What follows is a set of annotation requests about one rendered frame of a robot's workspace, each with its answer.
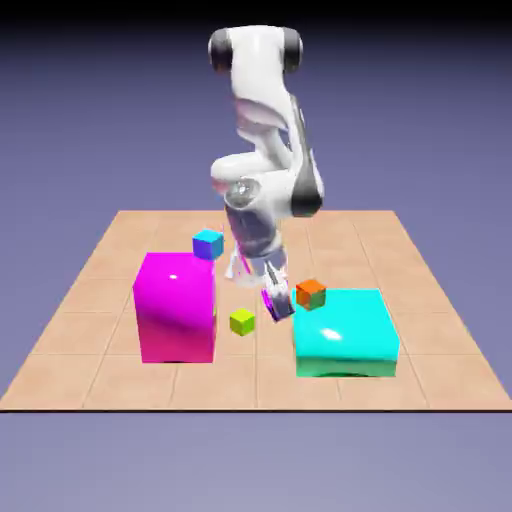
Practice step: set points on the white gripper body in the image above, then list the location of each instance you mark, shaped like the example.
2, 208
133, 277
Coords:
256, 268

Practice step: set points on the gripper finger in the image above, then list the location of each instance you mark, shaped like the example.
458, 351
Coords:
285, 303
272, 308

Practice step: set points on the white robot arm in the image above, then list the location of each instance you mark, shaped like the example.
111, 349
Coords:
260, 80

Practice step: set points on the small orange cube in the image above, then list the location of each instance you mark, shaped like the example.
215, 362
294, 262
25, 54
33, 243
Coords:
310, 295

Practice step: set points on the small yellow-green cube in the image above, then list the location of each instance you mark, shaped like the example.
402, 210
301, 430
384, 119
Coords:
242, 322

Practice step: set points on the small blue cube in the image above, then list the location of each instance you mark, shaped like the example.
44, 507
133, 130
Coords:
208, 244

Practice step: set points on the large cyan box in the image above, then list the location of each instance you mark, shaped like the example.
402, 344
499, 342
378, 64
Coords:
348, 332

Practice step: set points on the large magenta box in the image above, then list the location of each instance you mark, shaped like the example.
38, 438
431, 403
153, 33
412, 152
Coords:
176, 308

